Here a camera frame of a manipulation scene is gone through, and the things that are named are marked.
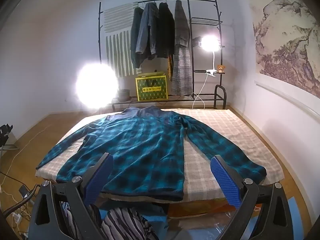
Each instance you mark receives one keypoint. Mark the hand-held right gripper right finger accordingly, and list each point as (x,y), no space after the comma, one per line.
(225,180)

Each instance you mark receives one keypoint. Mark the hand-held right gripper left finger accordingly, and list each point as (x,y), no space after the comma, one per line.
(100,177)

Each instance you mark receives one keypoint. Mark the teal plaid fleece shirt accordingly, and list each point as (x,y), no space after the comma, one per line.
(140,150)

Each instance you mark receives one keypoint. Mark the black metal clothes rack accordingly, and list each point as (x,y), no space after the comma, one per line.
(205,21)

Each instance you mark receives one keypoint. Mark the grey striped clothing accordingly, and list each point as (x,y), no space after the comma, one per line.
(125,222)

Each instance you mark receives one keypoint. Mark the beige checked bed blanket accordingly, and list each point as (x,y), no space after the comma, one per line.
(212,122)

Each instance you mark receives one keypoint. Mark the blue floor mat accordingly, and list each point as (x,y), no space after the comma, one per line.
(297,212)

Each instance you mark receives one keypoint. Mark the dark plant pot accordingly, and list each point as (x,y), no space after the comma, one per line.
(123,95)

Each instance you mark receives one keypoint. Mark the white power strip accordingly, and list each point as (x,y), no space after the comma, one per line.
(16,216)

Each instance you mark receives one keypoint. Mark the yellow green patterned box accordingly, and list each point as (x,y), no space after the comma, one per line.
(151,88)

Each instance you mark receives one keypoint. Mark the small brown teddy bear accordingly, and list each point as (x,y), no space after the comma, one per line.
(220,68)

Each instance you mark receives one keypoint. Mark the orange patterned scarf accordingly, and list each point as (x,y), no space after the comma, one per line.
(170,67)

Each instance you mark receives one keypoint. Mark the grey plaid hanging coat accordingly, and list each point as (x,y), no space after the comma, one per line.
(181,62)

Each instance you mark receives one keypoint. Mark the white clip lamp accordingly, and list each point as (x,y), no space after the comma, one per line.
(210,42)

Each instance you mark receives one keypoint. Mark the dark teal hanging jacket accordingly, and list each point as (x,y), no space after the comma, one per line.
(135,30)

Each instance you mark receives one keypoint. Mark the dark hanging jackets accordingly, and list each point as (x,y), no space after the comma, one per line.
(147,25)

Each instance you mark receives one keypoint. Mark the green striped wall hanging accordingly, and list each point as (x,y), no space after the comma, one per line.
(117,50)

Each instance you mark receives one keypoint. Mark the landscape wall mural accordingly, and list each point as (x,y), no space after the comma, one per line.
(287,42)

